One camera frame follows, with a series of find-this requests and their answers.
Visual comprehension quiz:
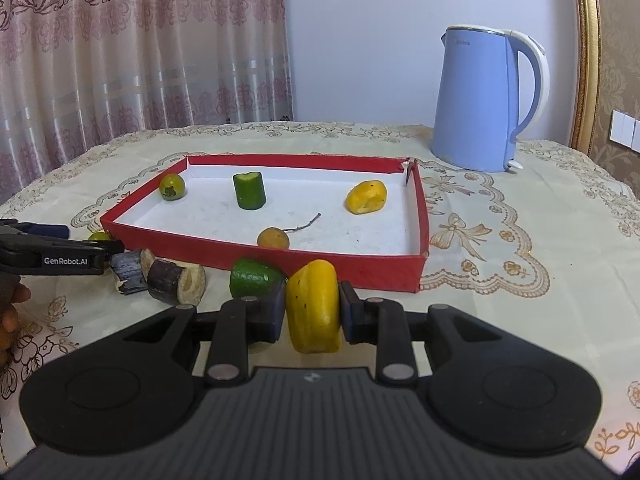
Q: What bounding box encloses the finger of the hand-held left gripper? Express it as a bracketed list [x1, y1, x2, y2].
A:
[0, 220, 70, 240]
[0, 237, 125, 276]

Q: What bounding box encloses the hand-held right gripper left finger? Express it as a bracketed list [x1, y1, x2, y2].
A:
[115, 279, 287, 387]

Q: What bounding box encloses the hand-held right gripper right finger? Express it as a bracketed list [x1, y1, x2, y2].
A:
[339, 281, 506, 386]

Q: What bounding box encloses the yellow bell pepper piece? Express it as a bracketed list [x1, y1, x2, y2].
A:
[285, 259, 343, 355]
[344, 180, 388, 215]

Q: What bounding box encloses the green cucumber tip piece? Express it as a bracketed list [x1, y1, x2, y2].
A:
[229, 258, 289, 302]

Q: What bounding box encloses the chipped sugarcane piece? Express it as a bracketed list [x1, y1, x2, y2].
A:
[110, 249, 152, 295]

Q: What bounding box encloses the brown longan with twig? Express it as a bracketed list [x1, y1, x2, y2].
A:
[257, 213, 322, 250]

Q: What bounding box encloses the red shallow cardboard box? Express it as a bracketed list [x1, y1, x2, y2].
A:
[100, 154, 431, 293]

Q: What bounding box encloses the dark purple sugarcane piece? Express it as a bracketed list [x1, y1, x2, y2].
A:
[141, 258, 207, 307]

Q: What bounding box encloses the person's left hand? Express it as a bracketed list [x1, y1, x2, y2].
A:
[0, 275, 31, 367]

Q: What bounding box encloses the pink floral curtain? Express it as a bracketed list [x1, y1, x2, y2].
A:
[0, 0, 296, 201]

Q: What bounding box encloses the light blue electric kettle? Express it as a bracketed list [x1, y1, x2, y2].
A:
[431, 25, 551, 172]

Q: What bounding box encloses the white wall switch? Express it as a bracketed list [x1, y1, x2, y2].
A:
[611, 110, 640, 152]

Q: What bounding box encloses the gold frame molding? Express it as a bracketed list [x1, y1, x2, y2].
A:
[570, 0, 602, 158]

